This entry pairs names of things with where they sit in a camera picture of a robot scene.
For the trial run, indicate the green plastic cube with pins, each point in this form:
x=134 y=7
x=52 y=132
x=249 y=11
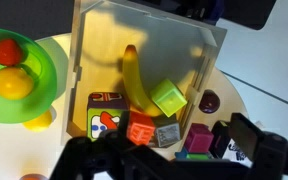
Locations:
x=199 y=156

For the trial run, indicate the orange plastic cube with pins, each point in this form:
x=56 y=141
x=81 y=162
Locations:
x=140 y=128

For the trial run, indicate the light green cube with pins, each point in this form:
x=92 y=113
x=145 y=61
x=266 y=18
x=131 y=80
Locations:
x=168 y=97

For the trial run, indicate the red toy fruit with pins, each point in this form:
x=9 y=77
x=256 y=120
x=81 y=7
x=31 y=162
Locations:
x=10 y=52

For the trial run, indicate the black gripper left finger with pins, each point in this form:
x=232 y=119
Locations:
x=82 y=159

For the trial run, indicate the yellow toy fruit in bowl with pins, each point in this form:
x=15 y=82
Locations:
x=15 y=83

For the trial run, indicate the white round table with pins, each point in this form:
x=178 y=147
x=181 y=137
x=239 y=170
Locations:
x=24 y=152

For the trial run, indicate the black white zebra cube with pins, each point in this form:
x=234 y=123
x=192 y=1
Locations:
x=224 y=147

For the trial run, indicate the teal plastic cube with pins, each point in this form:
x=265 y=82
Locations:
x=182 y=154

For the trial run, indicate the wooden tray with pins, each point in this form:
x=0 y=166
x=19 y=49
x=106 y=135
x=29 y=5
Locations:
x=169 y=46

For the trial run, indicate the yellow toy lemon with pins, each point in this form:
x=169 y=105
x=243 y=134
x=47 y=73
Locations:
x=39 y=123

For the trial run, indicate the yellow banana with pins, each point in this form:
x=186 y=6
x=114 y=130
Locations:
x=133 y=84

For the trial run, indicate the orange and green picture cube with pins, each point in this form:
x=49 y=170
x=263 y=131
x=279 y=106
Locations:
x=104 y=111

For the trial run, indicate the orange toy ball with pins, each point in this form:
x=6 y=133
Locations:
x=33 y=177

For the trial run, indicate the grey plastic cube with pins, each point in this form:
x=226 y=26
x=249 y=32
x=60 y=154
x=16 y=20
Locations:
x=167 y=131

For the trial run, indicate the dark purple plum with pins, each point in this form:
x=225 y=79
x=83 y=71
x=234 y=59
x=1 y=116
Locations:
x=210 y=102

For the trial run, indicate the magenta plastic cube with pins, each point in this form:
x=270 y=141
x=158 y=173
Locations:
x=199 y=138

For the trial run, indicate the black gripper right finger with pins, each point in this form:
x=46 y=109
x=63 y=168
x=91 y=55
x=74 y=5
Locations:
x=267 y=151

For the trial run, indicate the green plastic bowl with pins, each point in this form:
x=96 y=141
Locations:
x=38 y=64

